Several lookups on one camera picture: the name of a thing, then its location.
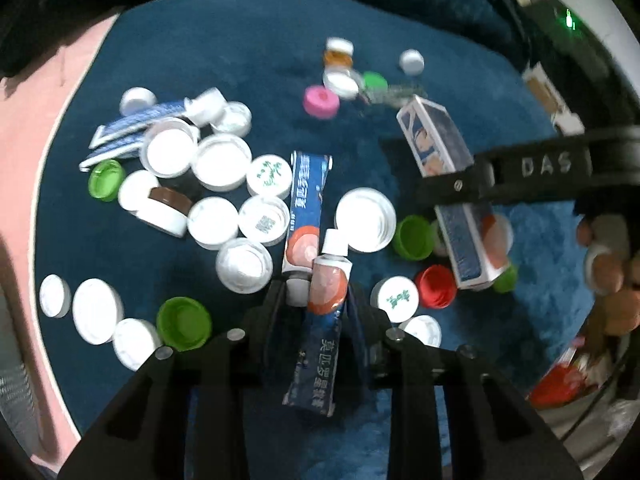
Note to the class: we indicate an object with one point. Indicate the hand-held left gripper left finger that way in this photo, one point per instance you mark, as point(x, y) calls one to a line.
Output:
point(265, 320)

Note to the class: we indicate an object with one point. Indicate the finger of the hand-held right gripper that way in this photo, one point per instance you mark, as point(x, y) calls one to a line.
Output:
point(530, 180)

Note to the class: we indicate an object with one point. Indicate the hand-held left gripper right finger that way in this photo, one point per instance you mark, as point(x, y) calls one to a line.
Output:
point(367, 325)

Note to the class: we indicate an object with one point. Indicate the blue ointment tube white cap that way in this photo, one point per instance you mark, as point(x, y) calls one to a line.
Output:
point(325, 285)

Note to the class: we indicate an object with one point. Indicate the blue box with face pictures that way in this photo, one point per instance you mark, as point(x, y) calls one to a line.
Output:
point(435, 130)

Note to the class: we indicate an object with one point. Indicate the person's right hand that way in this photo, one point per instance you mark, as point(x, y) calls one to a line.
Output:
point(610, 270)

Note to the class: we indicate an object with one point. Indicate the red bottle cap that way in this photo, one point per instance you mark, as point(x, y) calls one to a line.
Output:
point(436, 286)

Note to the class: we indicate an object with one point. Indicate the green bottle cap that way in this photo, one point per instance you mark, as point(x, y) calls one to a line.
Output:
point(414, 237)
point(375, 81)
point(183, 322)
point(106, 180)
point(506, 280)

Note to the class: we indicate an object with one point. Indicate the white and orange box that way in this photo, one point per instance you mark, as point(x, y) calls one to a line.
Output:
point(547, 95)

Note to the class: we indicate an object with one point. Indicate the brown and white lid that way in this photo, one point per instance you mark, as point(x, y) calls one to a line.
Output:
point(170, 197)

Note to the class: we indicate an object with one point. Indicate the clear plastic blister pack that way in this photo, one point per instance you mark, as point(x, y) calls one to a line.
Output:
point(400, 94)

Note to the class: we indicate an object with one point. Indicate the group of white bottle caps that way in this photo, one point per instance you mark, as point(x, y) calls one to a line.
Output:
point(222, 162)

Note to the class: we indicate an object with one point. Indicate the white round device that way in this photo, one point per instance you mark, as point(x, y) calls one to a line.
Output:
point(615, 15)

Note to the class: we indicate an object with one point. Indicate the red packet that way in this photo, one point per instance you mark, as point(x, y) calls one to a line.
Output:
point(560, 380)

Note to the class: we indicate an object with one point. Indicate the pink bottle cap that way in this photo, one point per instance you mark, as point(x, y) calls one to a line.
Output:
point(321, 101)

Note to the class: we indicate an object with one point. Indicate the orange bottle cap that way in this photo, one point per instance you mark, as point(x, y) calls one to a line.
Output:
point(337, 58)

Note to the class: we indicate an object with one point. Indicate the blue and white sachet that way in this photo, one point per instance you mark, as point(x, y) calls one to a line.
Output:
point(110, 150)
point(145, 115)

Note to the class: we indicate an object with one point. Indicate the dark blue plush blanket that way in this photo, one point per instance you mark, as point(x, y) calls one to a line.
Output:
point(225, 50)

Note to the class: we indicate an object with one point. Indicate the pink towel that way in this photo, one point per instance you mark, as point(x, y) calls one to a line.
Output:
point(25, 160)

